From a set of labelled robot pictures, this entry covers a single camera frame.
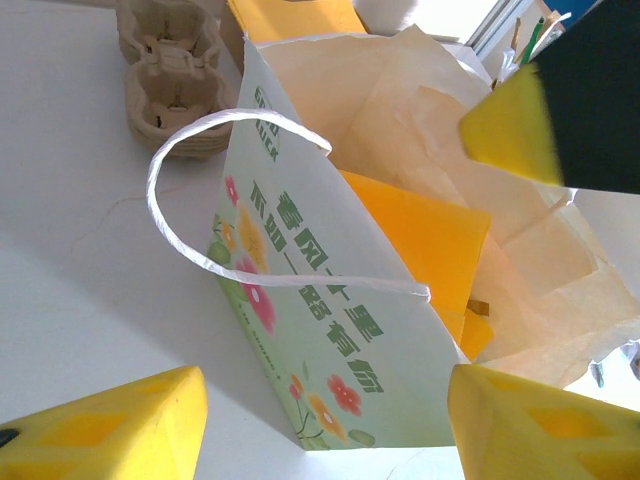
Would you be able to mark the white flower print paper bag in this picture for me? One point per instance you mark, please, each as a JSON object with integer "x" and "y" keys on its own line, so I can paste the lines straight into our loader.
{"x": 310, "y": 280}

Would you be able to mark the stack of pulp cup carriers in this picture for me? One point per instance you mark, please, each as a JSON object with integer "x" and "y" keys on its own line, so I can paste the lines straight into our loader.
{"x": 170, "y": 90}

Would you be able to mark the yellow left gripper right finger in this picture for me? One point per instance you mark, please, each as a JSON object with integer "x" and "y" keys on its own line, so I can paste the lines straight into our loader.
{"x": 540, "y": 435}

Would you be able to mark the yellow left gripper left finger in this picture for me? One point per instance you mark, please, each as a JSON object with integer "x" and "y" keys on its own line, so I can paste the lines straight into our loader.
{"x": 100, "y": 435}

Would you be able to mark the brown sachet stick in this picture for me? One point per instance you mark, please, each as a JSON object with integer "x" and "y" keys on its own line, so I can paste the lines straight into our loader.
{"x": 516, "y": 32}

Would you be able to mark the aluminium frame post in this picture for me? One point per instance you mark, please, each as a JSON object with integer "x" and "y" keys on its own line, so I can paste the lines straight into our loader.
{"x": 500, "y": 25}

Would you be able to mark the green sachet stick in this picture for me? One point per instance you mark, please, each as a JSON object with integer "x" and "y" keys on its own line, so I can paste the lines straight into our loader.
{"x": 534, "y": 37}

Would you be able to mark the yellow packet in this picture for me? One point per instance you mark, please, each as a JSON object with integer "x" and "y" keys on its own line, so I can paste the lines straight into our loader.
{"x": 425, "y": 235}

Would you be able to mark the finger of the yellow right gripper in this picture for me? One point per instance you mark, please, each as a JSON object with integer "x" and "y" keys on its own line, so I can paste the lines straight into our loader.
{"x": 515, "y": 130}

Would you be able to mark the stack of yellow napkins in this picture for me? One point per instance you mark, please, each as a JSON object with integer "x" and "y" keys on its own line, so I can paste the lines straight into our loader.
{"x": 300, "y": 17}

